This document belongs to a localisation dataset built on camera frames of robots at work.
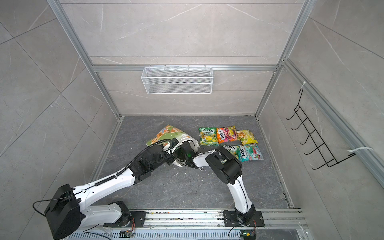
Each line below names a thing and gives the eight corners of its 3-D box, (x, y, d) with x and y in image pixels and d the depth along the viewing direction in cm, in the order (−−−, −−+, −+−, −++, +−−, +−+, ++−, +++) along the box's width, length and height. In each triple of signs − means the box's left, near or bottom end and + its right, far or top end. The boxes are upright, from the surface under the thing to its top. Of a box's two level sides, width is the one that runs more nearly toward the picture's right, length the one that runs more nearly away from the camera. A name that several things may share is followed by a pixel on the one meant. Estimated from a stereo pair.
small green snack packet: (199, 146, 104) (199, 143, 101) (199, 129, 114) (199, 126, 111) (218, 146, 104) (218, 143, 101) (216, 129, 114) (216, 126, 111)
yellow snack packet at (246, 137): (242, 147, 104) (244, 143, 100) (235, 135, 111) (236, 130, 106) (255, 144, 106) (258, 139, 101) (248, 132, 112) (250, 127, 108)
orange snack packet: (219, 143, 105) (219, 140, 102) (214, 131, 112) (215, 128, 110) (239, 140, 107) (240, 137, 104) (233, 128, 114) (234, 125, 111)
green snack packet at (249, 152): (240, 161, 96) (241, 159, 94) (235, 147, 103) (236, 144, 101) (261, 159, 97) (262, 157, 95) (255, 145, 104) (256, 143, 102)
